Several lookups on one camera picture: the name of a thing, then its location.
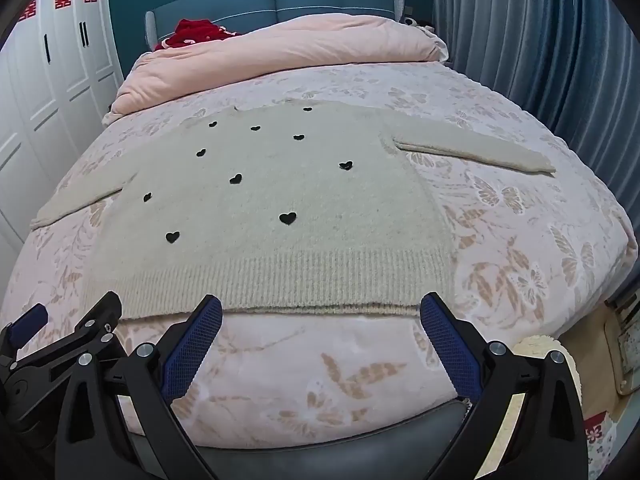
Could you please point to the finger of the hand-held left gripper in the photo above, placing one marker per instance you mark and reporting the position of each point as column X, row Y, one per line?
column 27, row 322
column 97, row 317

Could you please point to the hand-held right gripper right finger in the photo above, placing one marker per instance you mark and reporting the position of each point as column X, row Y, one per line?
column 452, row 352

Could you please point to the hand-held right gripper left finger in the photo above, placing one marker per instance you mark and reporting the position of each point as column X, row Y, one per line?
column 192, row 352

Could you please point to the beige sweater with black hearts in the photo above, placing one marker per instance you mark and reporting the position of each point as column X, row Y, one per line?
column 280, row 245

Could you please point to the cream fluffy rug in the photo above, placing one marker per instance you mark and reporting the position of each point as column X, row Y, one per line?
column 555, row 355

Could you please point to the floral pink bed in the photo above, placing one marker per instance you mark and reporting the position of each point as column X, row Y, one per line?
column 510, row 240

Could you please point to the dark upholstered bed footboard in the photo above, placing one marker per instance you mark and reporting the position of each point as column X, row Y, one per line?
column 320, row 445

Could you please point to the red floral mat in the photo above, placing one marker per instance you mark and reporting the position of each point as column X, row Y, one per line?
column 597, row 435

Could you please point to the white wardrobe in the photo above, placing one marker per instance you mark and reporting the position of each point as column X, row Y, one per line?
column 45, row 110

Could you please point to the red cloth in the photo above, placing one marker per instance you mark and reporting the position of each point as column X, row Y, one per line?
column 192, row 35

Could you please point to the blue-grey curtain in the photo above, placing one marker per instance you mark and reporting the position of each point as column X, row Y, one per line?
column 540, row 40

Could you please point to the pink duvet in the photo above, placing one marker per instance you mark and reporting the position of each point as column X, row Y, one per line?
column 320, row 42

